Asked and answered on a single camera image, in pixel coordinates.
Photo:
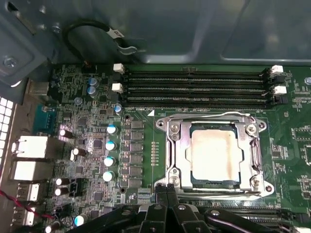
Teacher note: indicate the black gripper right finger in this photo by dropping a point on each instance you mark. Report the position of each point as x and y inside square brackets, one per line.
[184, 218]

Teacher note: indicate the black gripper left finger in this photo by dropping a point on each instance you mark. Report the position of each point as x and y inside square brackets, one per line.
[153, 218]

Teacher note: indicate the silver CPU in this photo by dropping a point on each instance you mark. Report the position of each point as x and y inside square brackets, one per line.
[213, 155]

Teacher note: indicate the CPU socket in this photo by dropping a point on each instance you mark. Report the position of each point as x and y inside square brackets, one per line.
[173, 132]

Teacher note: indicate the blue top capacitor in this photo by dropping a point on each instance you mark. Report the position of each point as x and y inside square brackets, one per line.
[111, 145]
[109, 161]
[112, 129]
[91, 91]
[79, 220]
[108, 176]
[93, 81]
[118, 108]

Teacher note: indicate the dark cylinder capacitor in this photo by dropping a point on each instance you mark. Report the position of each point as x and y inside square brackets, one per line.
[51, 228]
[60, 181]
[65, 133]
[59, 192]
[77, 152]

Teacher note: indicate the silver rear port block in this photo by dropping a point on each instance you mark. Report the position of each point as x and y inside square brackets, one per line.
[31, 146]
[39, 88]
[29, 171]
[29, 191]
[24, 217]

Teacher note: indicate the green motherboard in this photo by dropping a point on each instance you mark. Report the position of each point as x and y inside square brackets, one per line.
[279, 116]

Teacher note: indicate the teal serial port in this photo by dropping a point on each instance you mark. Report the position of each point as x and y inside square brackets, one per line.
[45, 120]

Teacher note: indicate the silver motherboard screw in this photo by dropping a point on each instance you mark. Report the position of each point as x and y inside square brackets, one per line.
[307, 80]

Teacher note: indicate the black PC case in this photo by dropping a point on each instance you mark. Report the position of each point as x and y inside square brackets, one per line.
[194, 29]

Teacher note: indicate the grey metal bracket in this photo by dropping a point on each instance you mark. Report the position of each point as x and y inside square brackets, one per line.
[22, 55]

